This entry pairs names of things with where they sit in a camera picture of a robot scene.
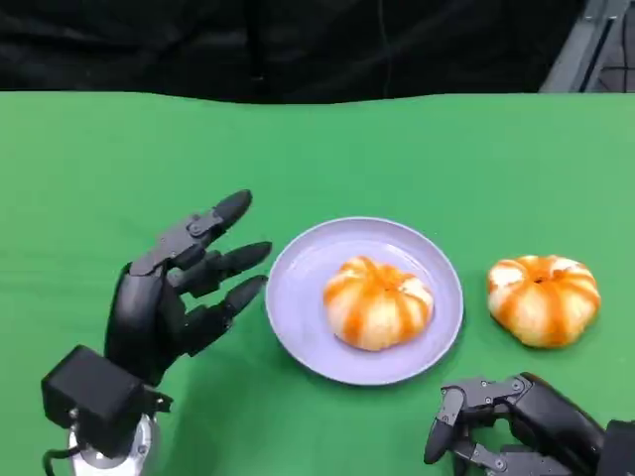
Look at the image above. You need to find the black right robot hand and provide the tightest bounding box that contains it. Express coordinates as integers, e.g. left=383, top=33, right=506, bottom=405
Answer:
left=424, top=371, right=606, bottom=476

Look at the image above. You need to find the green table cloth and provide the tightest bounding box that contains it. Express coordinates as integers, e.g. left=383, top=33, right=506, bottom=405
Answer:
left=0, top=90, right=635, bottom=476

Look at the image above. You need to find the grey metal frame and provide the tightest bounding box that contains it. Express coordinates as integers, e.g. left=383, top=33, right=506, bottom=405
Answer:
left=538, top=0, right=635, bottom=94

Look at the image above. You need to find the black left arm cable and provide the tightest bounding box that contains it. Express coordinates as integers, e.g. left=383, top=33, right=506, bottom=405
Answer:
left=42, top=447, right=76, bottom=476

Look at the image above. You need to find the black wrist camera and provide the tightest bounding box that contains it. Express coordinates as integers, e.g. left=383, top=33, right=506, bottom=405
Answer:
left=40, top=345, right=175, bottom=460
left=597, top=419, right=635, bottom=476

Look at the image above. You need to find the orange and white bread roll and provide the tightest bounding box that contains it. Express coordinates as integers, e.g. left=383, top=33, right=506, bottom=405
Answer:
left=322, top=255, right=436, bottom=352
left=486, top=255, right=602, bottom=349

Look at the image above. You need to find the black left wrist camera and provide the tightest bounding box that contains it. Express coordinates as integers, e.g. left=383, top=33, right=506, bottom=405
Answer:
left=40, top=345, right=175, bottom=460

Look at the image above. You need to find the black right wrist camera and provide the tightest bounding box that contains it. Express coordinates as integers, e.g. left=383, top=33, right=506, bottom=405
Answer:
left=597, top=419, right=635, bottom=476

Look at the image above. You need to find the black backdrop curtain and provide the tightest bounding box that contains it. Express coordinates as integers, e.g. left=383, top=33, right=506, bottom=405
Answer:
left=0, top=0, right=586, bottom=105

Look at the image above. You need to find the lilac plate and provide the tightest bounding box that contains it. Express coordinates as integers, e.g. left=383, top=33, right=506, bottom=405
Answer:
left=265, top=216, right=465, bottom=387

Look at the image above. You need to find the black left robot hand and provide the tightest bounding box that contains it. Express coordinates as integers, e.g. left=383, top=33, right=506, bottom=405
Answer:
left=103, top=189, right=273, bottom=387

